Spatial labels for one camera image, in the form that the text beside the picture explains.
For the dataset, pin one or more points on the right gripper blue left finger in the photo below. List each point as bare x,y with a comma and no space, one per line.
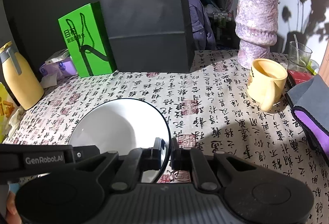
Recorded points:
157,152

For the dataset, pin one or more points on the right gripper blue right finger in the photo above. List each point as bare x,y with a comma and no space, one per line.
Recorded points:
175,154

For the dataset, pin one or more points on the white bowl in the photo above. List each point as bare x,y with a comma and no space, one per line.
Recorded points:
123,125

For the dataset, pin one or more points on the person's left hand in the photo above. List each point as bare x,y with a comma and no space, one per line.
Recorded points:
12,216

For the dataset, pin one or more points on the yellow snack box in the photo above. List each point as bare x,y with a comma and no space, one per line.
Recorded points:
7,107

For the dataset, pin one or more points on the calligraphy print tablecloth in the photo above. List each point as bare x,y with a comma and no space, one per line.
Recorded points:
208,109

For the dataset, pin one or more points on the yellow thermos jug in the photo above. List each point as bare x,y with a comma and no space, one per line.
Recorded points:
19,77

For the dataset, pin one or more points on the purple tissue pack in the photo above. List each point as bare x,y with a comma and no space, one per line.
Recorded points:
52,73

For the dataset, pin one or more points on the white small box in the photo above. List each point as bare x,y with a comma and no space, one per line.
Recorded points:
58,56

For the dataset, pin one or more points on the yellow mug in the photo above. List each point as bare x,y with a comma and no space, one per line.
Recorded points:
266,82

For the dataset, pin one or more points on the dark blue jacket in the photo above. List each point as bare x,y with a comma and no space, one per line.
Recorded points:
201,28

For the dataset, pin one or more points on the green paper bag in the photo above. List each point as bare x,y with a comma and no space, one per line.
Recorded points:
87,41

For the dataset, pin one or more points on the red small box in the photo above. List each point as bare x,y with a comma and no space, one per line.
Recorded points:
295,78

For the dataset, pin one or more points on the grey purple cloth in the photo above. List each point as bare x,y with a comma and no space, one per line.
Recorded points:
309,107

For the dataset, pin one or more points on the black paper bag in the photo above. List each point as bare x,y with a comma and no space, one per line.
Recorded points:
149,35

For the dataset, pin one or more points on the clear drinking glass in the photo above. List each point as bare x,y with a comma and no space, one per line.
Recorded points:
299,54

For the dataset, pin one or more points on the purple textured vase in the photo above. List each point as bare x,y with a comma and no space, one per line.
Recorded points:
256,27

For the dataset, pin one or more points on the green snack packet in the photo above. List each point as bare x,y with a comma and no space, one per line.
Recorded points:
313,67

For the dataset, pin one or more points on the pink small suitcase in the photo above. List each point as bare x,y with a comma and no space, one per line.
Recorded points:
323,71

